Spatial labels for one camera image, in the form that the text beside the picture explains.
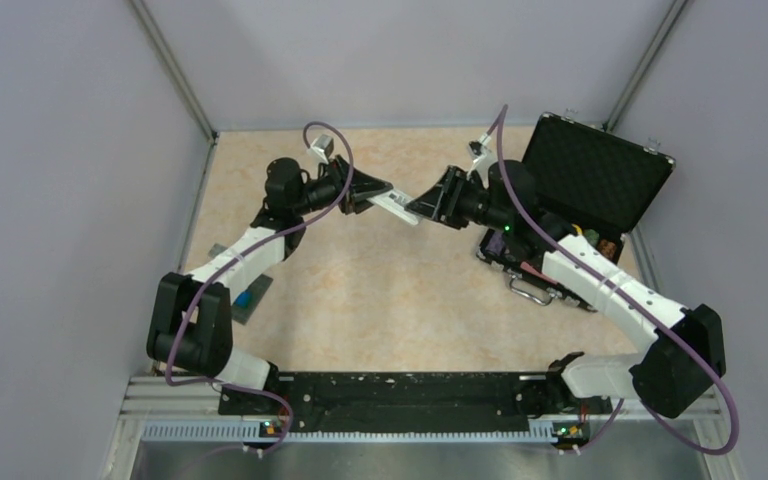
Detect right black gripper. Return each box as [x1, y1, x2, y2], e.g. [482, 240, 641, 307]
[407, 166, 512, 232]

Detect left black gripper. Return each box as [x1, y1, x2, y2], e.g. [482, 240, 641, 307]
[293, 154, 393, 216]

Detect white remote control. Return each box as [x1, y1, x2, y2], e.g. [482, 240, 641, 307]
[370, 189, 421, 226]

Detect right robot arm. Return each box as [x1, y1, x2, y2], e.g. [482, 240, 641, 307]
[405, 160, 729, 419]

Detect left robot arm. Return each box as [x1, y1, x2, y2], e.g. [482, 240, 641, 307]
[146, 156, 393, 414]

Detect black aluminium case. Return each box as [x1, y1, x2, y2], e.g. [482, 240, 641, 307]
[475, 111, 677, 314]

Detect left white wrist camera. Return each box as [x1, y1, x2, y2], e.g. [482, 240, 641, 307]
[307, 134, 334, 164]

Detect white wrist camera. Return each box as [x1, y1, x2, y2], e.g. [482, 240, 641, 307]
[307, 134, 334, 164]
[467, 133, 497, 182]

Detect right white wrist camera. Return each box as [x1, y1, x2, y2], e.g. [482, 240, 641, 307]
[467, 133, 497, 182]

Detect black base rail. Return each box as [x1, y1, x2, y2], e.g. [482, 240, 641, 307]
[218, 371, 612, 445]

